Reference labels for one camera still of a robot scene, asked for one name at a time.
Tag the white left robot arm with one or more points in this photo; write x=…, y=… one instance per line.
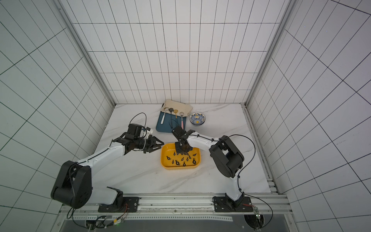
x=73, y=186

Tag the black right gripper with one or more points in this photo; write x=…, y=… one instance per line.
x=182, y=143

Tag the black handled spoon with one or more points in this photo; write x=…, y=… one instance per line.
x=171, y=117

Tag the pink handled spoon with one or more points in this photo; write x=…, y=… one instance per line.
x=182, y=122

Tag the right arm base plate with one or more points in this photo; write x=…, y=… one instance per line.
x=226, y=204

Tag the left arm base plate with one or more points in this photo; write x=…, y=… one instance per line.
x=120, y=204

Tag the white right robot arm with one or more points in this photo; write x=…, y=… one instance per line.
x=226, y=156

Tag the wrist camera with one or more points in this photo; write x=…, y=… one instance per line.
x=178, y=132
x=139, y=131

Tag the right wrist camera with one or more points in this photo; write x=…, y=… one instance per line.
x=178, y=132

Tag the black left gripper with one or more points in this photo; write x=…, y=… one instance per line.
x=151, y=145

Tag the yellow plastic storage box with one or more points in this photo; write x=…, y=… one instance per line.
x=171, y=159

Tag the beige cloth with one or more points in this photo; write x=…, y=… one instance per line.
x=181, y=107

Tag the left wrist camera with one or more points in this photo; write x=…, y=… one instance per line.
x=139, y=131

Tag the dark teal tray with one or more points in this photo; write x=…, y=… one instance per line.
x=166, y=126

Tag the aluminium rail frame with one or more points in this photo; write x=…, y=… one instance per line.
x=182, y=212

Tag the white handled spoon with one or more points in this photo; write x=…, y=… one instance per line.
x=164, y=115

